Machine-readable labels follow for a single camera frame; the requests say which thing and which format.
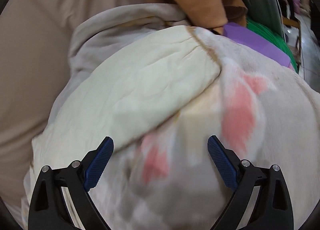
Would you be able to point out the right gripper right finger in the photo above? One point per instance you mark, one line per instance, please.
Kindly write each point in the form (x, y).
(272, 208)

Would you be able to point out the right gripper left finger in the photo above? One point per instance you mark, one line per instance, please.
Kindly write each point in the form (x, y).
(48, 208)

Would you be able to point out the cream quilted jacket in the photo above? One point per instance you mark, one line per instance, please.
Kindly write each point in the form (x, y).
(129, 94)

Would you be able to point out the grey floral fleece blanket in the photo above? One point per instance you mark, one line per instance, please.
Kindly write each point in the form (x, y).
(266, 113)

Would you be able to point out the purple folded cloth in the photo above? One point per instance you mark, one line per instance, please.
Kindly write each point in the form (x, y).
(256, 42)

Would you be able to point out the green cloth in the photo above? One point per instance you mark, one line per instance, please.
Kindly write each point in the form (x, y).
(273, 38)

